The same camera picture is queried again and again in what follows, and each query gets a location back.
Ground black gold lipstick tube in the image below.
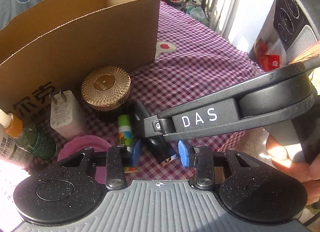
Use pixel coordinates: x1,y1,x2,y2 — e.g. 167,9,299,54
145,136,178,166

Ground purple plastic lid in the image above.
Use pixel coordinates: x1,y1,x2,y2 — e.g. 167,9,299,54
48,135,113,195

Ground person right hand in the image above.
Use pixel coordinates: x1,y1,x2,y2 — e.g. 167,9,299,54
265,41,320,206

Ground red plastic bag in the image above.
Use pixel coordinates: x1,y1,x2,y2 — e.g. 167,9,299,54
253,39,288,72

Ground gold lidded dark jar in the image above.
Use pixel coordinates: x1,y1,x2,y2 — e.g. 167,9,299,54
81,66,131,123

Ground black speaker box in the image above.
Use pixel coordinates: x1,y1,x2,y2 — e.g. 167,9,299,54
273,0,319,61

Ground purple checkered tablecloth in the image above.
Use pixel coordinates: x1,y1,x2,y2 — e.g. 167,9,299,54
27,0,266,181

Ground brown cardboard box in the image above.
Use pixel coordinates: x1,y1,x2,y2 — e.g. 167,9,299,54
1,0,160,119

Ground green dropper bottle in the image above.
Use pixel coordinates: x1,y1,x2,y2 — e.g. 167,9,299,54
1,110,57,160

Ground white supplement bottle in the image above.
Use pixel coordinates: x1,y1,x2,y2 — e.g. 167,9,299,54
0,125,34,169

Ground white wall charger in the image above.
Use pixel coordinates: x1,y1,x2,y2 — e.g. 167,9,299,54
49,90,88,141

